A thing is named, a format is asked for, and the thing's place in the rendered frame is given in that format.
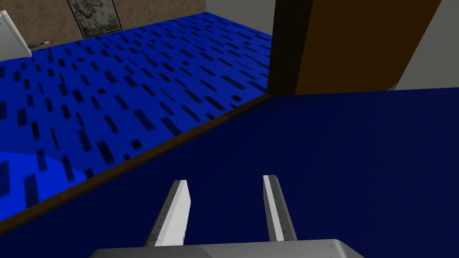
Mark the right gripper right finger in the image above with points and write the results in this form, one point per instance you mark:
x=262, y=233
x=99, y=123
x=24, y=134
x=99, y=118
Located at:
x=277, y=211

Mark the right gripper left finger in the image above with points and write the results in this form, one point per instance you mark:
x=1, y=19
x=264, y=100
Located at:
x=175, y=218

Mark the dark framed wall picture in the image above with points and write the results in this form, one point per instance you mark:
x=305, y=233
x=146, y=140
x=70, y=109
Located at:
x=96, y=16

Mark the white door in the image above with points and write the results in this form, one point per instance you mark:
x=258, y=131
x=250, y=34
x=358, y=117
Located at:
x=10, y=37

